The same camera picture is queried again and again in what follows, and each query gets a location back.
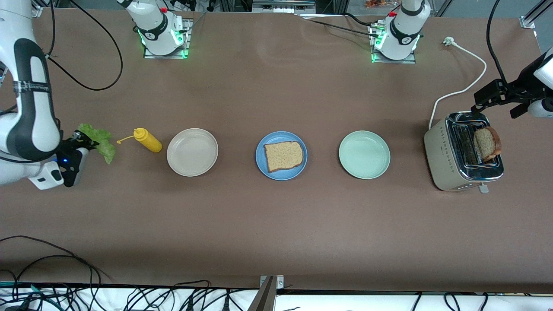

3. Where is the yellow squeeze bottle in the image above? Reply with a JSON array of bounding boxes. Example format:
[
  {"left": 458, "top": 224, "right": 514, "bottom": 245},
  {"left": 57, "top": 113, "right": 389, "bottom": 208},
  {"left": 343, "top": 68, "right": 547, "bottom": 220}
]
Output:
[{"left": 117, "top": 127, "right": 163, "bottom": 153}]

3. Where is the white power cable with plug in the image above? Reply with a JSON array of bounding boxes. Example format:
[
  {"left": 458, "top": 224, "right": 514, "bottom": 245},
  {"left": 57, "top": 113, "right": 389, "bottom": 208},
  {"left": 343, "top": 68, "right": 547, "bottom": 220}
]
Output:
[{"left": 429, "top": 37, "right": 487, "bottom": 130}]

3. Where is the grey aluminium post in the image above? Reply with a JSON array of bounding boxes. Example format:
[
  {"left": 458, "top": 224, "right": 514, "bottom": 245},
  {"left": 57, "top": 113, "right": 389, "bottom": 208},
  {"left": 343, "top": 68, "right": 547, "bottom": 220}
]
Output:
[{"left": 247, "top": 276, "right": 277, "bottom": 311}]

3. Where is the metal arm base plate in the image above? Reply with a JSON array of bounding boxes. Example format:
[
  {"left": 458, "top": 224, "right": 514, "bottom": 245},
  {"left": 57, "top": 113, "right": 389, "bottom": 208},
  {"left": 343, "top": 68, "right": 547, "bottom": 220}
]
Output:
[
  {"left": 143, "top": 18, "right": 191, "bottom": 59},
  {"left": 371, "top": 22, "right": 417, "bottom": 64}
]

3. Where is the brown bread slice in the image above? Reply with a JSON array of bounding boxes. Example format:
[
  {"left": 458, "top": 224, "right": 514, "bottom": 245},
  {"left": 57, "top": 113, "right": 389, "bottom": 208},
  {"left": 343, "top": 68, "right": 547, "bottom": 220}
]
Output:
[
  {"left": 264, "top": 141, "right": 304, "bottom": 173},
  {"left": 473, "top": 126, "right": 502, "bottom": 163}
]

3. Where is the beige chrome toaster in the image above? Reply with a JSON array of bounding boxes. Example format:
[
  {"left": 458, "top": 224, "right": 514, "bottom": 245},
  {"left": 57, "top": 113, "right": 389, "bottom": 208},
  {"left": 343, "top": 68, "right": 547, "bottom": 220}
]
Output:
[{"left": 423, "top": 111, "right": 505, "bottom": 194}]

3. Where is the beige plate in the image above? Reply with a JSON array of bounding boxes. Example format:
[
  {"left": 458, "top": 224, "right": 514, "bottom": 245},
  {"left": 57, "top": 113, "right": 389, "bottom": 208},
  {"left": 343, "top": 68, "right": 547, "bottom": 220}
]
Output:
[{"left": 166, "top": 128, "right": 219, "bottom": 177}]

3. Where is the grey metal box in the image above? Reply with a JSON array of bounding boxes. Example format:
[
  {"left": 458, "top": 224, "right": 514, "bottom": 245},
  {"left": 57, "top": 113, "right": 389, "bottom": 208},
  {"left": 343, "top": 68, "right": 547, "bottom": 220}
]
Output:
[{"left": 252, "top": 0, "right": 316, "bottom": 13}]

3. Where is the mint green plate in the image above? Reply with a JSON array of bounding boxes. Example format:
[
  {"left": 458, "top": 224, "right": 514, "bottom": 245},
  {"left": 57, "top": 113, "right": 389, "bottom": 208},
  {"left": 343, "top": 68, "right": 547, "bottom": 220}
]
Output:
[{"left": 338, "top": 130, "right": 391, "bottom": 180}]

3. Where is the green lettuce leaf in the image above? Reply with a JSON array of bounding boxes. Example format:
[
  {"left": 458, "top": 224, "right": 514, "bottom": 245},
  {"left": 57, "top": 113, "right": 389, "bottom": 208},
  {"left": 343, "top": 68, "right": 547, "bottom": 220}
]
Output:
[{"left": 78, "top": 124, "right": 116, "bottom": 165}]

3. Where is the blue plate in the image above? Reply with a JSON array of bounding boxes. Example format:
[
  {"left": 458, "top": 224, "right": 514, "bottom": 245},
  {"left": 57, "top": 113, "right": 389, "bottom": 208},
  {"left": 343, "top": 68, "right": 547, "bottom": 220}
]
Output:
[{"left": 255, "top": 131, "right": 308, "bottom": 181}]

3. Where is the teal cable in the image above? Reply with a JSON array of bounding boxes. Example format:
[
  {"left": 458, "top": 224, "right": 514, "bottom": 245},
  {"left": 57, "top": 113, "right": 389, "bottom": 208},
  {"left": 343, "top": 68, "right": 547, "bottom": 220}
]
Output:
[{"left": 0, "top": 282, "right": 57, "bottom": 303}]

